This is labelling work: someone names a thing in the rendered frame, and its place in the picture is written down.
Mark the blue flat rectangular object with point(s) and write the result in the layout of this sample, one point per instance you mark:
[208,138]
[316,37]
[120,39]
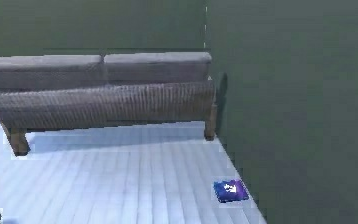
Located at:
[231,190]

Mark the grey sofa wooden tan legs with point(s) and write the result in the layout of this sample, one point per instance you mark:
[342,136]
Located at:
[100,106]

